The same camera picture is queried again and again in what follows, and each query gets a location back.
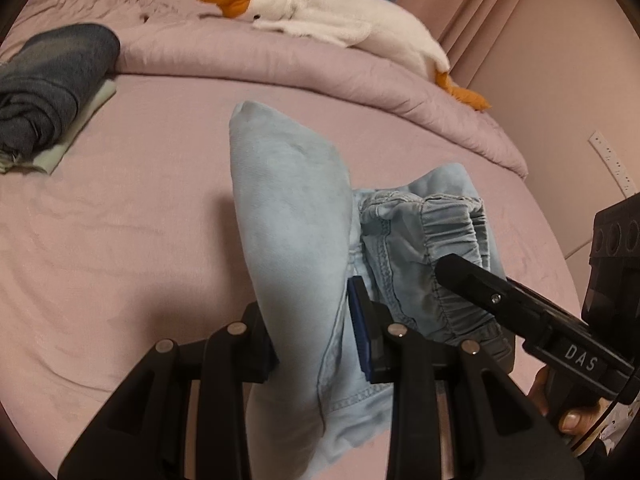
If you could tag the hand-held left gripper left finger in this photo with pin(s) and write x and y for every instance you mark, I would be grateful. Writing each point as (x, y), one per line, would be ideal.
(260, 350)

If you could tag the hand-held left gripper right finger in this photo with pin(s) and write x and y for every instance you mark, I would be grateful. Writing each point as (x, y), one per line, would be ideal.
(361, 325)

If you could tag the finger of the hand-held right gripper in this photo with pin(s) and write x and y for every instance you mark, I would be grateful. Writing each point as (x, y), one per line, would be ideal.
(475, 285)
(507, 355)

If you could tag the light blue pants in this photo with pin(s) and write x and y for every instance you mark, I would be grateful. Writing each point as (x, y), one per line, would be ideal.
(285, 210)

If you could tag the person's right hand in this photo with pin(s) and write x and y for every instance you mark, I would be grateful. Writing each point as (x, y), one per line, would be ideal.
(570, 420)

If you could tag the white power strip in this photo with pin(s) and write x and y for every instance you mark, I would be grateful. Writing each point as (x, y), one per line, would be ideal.
(607, 155)

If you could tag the pink bed sheet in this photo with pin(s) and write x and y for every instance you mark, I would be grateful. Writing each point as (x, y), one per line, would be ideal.
(125, 235)

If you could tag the light green folded cloth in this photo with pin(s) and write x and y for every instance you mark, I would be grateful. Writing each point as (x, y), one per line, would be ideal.
(70, 140)

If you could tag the pink quilt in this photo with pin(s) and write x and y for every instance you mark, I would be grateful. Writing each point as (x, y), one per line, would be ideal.
(250, 60)

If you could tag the white goose plush toy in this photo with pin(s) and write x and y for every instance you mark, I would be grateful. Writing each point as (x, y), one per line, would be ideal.
(350, 15)

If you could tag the dark blue folded garment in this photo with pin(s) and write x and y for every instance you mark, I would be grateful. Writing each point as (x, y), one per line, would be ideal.
(45, 80)

